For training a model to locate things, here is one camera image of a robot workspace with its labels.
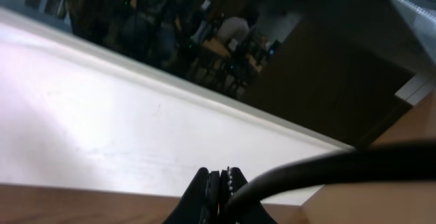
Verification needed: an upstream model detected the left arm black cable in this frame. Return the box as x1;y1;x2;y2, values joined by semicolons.
221;141;436;224

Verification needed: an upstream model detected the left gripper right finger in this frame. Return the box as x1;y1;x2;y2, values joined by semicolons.
217;166;277;224

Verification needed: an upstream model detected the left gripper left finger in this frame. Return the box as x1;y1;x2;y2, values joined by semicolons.
163;167;220;224

